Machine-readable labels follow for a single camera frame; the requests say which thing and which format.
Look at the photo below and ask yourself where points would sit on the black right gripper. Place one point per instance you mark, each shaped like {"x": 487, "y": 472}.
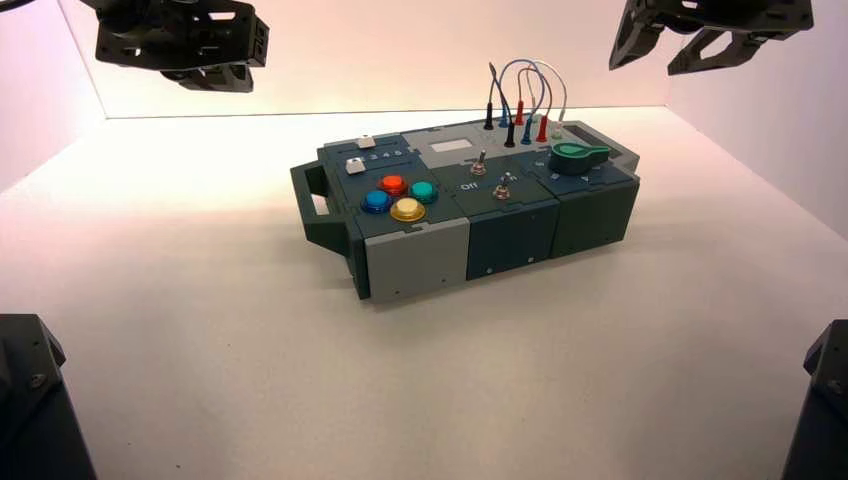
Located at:
{"x": 729, "y": 12}

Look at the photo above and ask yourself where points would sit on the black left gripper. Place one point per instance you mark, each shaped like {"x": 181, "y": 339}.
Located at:
{"x": 172, "y": 33}

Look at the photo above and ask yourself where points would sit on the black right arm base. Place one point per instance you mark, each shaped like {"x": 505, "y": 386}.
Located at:
{"x": 821, "y": 411}

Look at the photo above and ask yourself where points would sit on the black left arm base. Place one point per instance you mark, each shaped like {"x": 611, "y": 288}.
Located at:
{"x": 33, "y": 404}

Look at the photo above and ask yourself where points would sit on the green rotary knob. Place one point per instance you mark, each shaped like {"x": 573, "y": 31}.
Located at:
{"x": 578, "y": 159}

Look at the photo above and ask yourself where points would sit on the red banana plug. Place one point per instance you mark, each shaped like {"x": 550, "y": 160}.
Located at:
{"x": 542, "y": 129}
{"x": 520, "y": 112}

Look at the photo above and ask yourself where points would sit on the blue banana plug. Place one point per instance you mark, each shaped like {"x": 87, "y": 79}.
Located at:
{"x": 505, "y": 118}
{"x": 526, "y": 132}

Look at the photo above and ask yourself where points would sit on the black banana plug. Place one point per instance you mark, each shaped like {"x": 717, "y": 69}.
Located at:
{"x": 509, "y": 135}
{"x": 489, "y": 116}

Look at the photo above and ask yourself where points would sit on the blue round push button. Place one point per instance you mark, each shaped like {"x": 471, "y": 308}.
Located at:
{"x": 376, "y": 201}

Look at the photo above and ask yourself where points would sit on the red round push button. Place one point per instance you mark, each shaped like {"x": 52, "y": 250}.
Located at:
{"x": 392, "y": 184}

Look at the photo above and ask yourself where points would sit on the yellow round push button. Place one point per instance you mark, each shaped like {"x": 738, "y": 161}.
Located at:
{"x": 407, "y": 210}

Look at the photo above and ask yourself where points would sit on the green round push button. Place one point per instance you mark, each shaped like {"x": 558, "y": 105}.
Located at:
{"x": 423, "y": 192}

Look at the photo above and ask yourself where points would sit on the small grey display screen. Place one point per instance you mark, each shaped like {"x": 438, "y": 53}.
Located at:
{"x": 450, "y": 146}

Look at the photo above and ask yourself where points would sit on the dark green control box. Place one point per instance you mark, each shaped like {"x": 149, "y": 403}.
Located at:
{"x": 424, "y": 252}

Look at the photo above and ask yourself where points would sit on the white square key switch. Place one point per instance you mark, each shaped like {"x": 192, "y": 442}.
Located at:
{"x": 356, "y": 166}
{"x": 365, "y": 142}

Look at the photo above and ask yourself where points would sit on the metal toggle switch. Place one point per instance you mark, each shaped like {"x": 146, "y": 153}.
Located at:
{"x": 503, "y": 187}
{"x": 481, "y": 164}

